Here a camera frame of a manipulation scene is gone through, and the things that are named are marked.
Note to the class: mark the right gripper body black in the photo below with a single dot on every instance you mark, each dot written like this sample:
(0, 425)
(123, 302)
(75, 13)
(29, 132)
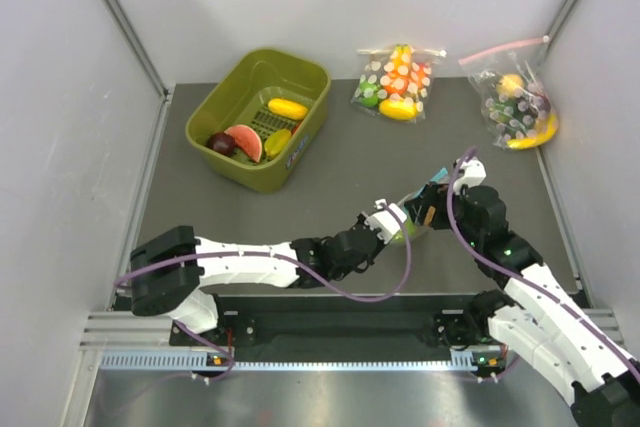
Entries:
(436, 195)

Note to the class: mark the green fake apple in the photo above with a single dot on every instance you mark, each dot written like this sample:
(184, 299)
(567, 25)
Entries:
(410, 231)

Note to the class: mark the blue zip clear bag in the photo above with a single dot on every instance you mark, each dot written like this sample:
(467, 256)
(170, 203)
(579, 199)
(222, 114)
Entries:
(439, 177)

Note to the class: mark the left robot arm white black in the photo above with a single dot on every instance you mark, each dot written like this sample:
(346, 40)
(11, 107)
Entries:
(174, 267)

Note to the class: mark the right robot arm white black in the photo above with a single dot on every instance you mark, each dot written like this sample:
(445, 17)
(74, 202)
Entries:
(530, 312)

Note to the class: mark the orange fake fruit pieces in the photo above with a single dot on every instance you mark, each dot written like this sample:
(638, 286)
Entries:
(429, 216)

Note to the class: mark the yellow fake lemon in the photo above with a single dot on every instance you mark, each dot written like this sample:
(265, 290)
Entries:
(399, 110)

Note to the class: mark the yellow fake banana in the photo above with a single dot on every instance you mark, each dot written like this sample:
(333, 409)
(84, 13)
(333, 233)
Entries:
(543, 132)

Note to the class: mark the polka dot zip bag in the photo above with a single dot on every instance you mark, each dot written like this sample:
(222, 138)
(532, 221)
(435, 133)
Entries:
(401, 71)

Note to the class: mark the pink zip polka bag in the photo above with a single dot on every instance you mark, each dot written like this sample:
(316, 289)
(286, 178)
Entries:
(507, 79)

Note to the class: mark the red fake chili pepper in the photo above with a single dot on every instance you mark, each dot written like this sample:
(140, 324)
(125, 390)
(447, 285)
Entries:
(295, 128)

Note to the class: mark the fake watermelon slice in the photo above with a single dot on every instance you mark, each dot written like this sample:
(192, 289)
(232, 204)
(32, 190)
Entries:
(248, 140)

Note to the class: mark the dark red fake apple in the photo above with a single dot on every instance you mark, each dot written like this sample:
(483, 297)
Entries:
(222, 143)

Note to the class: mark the olive green plastic bin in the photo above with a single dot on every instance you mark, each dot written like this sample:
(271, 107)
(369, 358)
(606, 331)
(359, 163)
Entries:
(242, 97)

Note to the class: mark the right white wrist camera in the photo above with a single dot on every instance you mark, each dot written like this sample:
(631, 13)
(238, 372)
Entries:
(471, 173)

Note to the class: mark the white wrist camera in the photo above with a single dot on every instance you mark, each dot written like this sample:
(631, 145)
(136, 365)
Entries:
(388, 221)
(471, 173)

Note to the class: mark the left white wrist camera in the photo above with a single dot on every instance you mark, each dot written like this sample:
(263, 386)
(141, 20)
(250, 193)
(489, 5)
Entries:
(388, 221)

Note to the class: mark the grey slotted cable duct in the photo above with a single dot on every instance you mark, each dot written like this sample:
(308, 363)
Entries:
(202, 361)

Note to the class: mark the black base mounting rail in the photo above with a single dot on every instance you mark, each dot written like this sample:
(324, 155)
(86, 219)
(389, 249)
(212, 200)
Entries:
(321, 328)

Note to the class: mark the left aluminium frame post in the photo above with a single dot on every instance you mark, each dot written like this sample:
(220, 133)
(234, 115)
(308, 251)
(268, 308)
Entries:
(132, 40)

